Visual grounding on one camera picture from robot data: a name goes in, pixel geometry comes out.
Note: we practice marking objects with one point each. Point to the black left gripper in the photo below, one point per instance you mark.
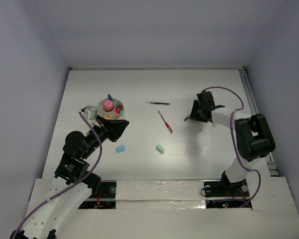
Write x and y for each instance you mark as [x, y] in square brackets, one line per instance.
[105, 129]

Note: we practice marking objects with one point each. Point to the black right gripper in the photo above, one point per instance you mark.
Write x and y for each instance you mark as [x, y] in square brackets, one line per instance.
[194, 114]

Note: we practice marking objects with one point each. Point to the pink crayon bottle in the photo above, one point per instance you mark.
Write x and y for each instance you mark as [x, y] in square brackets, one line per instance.
[108, 106]

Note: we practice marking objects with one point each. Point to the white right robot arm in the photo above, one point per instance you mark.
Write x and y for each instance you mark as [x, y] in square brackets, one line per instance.
[233, 179]

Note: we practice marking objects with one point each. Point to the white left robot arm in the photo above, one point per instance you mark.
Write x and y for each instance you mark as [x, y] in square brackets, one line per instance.
[74, 181]

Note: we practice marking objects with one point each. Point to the white round pen holder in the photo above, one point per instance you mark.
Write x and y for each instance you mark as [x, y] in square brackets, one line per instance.
[112, 114]

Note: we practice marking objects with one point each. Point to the blue eraser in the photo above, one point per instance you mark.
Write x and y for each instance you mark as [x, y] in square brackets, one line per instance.
[120, 148]

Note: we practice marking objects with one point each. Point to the red gel pen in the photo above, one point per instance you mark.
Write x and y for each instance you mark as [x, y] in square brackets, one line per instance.
[166, 124]

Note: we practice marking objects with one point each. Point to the green eraser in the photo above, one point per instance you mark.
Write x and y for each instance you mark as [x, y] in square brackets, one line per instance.
[160, 149]

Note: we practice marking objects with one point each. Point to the foil covered front beam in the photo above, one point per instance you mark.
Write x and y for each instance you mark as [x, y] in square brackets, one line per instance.
[159, 195]

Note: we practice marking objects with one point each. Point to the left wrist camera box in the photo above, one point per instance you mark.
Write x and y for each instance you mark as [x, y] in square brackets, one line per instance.
[90, 113]

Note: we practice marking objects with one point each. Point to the aluminium side rail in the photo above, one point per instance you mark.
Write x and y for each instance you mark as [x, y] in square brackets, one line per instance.
[253, 136]

